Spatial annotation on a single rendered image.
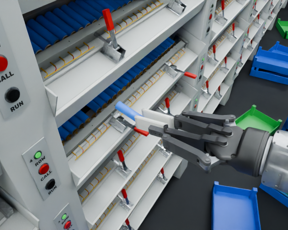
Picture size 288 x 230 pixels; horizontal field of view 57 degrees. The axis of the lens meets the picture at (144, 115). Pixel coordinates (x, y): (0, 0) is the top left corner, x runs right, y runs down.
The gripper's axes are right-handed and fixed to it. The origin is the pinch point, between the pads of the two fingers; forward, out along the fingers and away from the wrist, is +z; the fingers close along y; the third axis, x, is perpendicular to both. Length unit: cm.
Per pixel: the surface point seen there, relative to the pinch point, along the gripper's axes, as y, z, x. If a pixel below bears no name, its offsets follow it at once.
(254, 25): -168, 20, 43
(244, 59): -154, 21, 63
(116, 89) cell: -9.8, 17.4, 2.3
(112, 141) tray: 1.7, 11.2, 8.2
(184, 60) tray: -38.6, 12.3, 7.5
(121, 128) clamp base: -2.0, 11.2, 7.0
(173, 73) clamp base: -28.7, 11.4, 6.6
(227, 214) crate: -40, -6, 85
